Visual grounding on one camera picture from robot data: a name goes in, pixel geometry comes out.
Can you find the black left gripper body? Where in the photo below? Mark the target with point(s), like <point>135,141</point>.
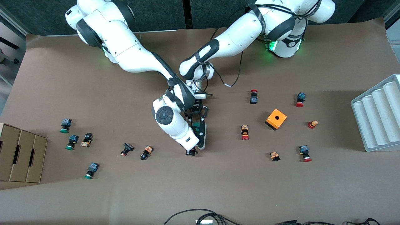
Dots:
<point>196,110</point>

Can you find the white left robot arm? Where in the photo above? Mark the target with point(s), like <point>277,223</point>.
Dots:
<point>237,34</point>

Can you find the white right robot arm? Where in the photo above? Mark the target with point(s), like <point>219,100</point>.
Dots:
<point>134,53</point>

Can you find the red push button orange block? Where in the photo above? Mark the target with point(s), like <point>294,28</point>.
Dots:
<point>244,129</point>

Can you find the black push button orange block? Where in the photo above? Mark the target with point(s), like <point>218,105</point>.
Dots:
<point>147,151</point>

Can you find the black square button red base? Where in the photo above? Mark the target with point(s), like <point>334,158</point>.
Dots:
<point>127,147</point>

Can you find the orange black contact block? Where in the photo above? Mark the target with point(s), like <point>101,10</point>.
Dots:
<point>274,155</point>

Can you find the green push button blue block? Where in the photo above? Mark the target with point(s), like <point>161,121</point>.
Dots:
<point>72,140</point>
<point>65,123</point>
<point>92,167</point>

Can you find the red yellow mushroom button head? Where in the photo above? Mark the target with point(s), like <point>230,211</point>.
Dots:
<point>311,125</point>

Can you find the brown cardboard box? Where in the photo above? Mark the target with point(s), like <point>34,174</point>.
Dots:
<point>22,156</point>

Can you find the white ribbed plastic tray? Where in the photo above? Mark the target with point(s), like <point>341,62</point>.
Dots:
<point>378,118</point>

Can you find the orange button enclosure box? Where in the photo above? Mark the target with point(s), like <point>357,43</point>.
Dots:
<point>279,122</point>

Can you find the black divider post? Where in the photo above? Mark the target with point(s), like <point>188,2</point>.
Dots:
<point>187,12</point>

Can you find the black switch orange block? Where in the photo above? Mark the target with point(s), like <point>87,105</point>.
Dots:
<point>87,140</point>

